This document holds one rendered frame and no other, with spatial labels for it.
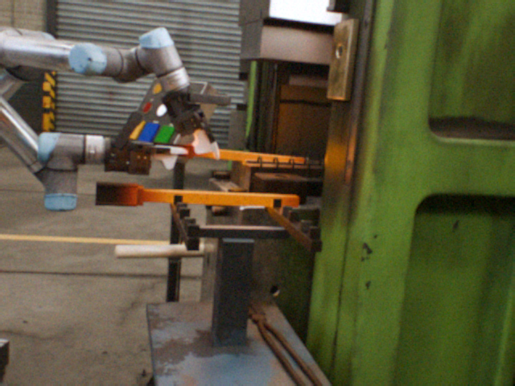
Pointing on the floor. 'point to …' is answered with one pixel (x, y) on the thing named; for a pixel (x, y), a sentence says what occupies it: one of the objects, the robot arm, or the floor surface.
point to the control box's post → (175, 236)
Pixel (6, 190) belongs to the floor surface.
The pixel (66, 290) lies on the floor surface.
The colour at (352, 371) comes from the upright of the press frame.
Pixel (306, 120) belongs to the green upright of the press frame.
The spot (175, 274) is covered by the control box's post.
